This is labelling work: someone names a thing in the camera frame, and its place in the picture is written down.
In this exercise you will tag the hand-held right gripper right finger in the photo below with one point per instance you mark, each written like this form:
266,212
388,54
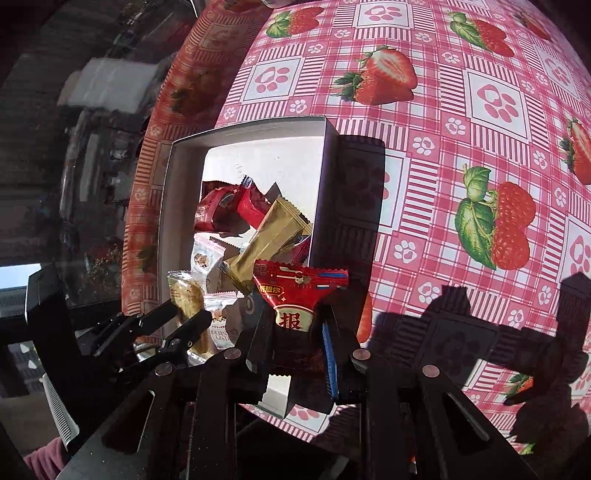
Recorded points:
330,364

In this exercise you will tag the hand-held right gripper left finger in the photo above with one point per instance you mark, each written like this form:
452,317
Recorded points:
258,350

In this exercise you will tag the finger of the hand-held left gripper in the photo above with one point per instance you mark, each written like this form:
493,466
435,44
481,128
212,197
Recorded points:
138,325
184,337

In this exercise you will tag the white and pink snack packet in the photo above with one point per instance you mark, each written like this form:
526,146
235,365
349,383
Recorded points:
219,323

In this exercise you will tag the beige biscuit packet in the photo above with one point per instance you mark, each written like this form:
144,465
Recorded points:
187,295

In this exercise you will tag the small red snack packet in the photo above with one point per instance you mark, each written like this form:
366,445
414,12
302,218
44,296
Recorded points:
295,290

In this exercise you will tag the white cookie picture packet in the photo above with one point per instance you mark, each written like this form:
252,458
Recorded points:
205,258

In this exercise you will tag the long tan snack packet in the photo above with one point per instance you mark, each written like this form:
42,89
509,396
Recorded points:
268,240

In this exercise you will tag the round red snack packet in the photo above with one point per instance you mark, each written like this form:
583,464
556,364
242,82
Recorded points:
214,210

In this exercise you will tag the long red snack packet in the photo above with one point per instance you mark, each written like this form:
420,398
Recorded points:
251,201

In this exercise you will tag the white cardboard box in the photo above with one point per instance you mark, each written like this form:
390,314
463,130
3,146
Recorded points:
258,157

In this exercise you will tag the white bundle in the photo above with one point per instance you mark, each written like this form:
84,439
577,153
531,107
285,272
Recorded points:
113,85

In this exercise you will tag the pink strawberry print tablecloth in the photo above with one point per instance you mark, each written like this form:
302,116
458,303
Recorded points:
461,152

